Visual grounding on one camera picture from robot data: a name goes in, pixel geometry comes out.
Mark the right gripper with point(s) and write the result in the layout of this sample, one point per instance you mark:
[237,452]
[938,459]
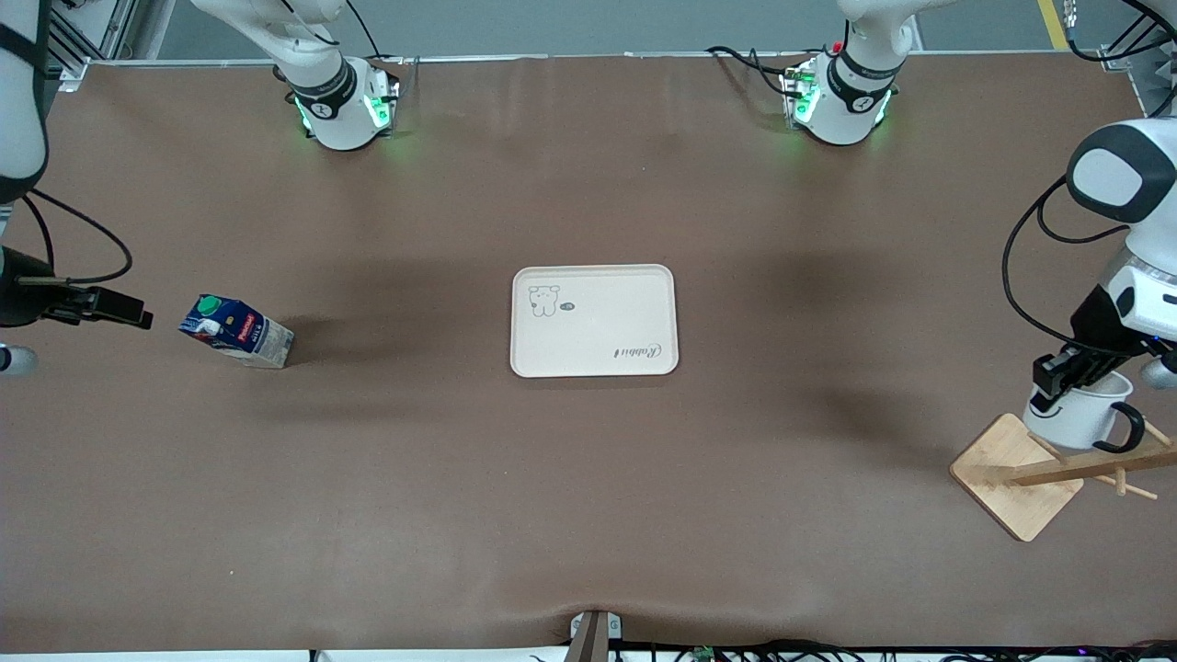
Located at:
[18,300]

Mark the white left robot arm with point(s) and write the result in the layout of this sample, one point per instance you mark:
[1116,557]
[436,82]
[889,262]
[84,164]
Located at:
[1117,175]

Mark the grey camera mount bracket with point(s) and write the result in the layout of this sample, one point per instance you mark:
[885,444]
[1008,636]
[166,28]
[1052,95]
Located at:
[594,634]

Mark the aluminium frame corner post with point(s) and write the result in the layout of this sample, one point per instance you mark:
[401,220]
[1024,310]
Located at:
[1117,57]

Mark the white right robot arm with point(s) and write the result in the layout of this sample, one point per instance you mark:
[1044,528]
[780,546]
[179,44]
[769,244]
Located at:
[340,110]

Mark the blue milk carton green cap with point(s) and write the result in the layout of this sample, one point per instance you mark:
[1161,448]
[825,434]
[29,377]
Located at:
[234,331]

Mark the wooden mug stand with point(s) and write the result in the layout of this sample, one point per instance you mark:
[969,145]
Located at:
[1016,478]

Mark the aluminium frame with diagonal bars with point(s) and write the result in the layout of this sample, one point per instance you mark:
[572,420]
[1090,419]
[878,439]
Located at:
[74,74]

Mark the silver table edge rail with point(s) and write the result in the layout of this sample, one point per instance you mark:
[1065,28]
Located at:
[138,62]

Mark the beige rectangular tray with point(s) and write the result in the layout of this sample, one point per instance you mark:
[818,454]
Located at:
[598,331]

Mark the small green circuit board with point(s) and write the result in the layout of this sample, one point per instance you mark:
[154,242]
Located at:
[704,655]

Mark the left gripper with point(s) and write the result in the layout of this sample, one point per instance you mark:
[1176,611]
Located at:
[1100,329]

